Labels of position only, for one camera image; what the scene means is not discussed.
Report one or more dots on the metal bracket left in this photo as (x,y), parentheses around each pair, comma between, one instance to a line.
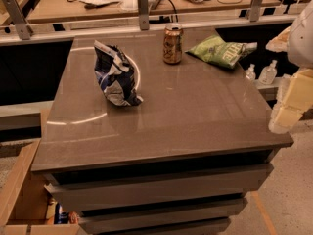
(21,25)

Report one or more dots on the clear sanitizer bottle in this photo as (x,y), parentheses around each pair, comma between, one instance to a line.
(250,74)
(268,73)

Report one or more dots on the blue chip bag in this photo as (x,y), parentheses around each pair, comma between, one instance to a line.
(115,75)

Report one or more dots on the orange soda can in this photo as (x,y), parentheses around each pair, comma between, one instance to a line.
(172,43)

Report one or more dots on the metal bracket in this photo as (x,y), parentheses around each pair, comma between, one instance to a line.
(21,25)
(254,11)
(143,12)

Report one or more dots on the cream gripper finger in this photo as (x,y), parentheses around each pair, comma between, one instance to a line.
(280,42)
(294,98)

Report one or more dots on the green chip bag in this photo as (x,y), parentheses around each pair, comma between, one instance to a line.
(214,50)

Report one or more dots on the metal bracket right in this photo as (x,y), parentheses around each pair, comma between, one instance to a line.
(254,11)

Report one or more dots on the grey drawer cabinet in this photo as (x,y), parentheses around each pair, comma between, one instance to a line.
(180,163)

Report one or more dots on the metal bracket middle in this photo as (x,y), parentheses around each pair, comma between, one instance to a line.
(143,12)

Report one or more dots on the clear sanitizer bottle left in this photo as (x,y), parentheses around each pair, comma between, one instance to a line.
(250,74)

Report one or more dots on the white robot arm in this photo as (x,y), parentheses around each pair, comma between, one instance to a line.
(300,42)

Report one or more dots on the clear sanitizer bottle right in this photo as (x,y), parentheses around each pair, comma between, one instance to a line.
(268,73)

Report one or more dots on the cardboard box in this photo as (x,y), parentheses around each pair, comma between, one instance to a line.
(23,201)

